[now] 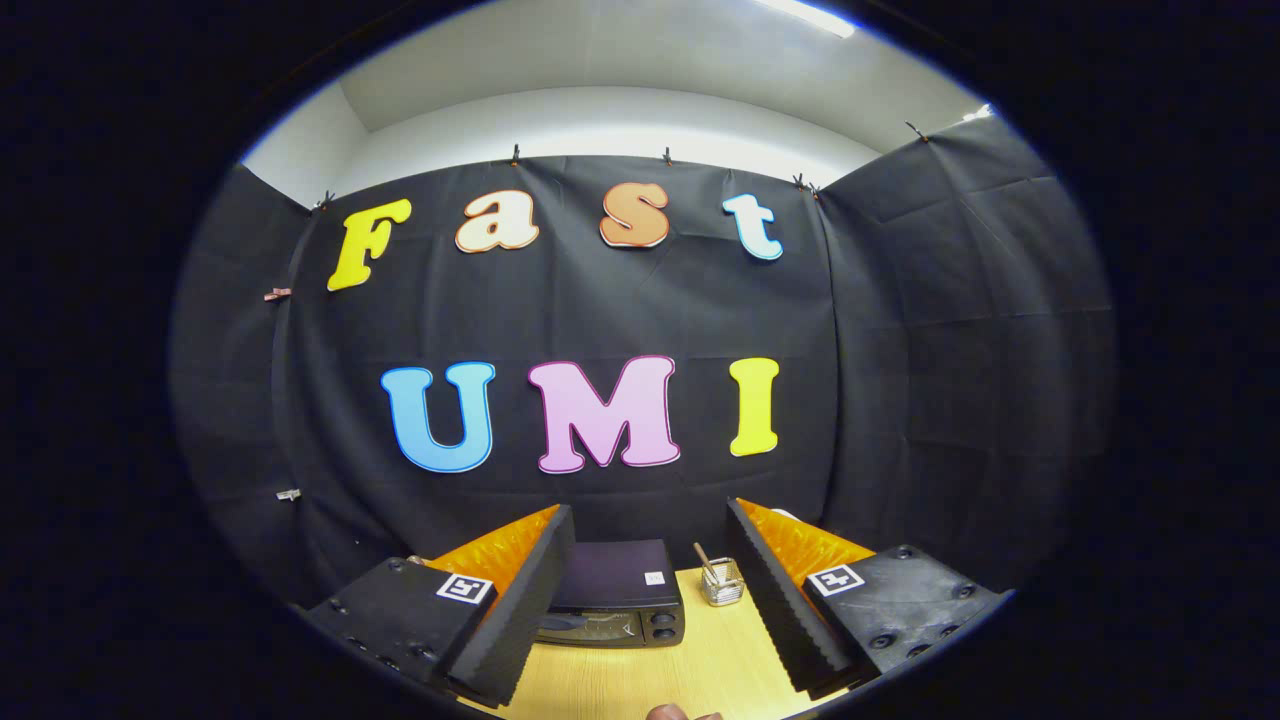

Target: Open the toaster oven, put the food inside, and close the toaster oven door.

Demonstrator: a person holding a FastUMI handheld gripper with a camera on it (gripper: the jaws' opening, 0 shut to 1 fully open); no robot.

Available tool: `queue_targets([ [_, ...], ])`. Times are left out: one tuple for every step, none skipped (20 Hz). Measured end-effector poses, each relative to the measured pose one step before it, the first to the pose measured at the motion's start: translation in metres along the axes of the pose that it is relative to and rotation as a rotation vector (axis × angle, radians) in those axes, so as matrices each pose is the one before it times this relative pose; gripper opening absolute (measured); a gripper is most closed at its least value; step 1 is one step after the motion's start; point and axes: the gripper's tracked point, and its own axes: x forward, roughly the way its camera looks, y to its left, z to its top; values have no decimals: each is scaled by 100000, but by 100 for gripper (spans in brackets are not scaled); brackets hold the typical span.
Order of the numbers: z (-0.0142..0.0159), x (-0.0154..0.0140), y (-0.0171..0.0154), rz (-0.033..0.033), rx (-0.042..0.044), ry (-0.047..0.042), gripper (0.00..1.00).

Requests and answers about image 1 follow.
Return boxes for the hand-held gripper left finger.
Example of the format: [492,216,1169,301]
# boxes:
[305,503,577,706]

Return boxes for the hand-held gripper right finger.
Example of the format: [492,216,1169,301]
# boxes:
[726,497,1006,699]

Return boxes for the black toaster oven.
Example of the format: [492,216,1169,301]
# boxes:
[535,540,687,649]

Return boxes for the wire mesh utensil basket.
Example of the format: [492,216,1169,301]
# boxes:
[700,558,746,608]

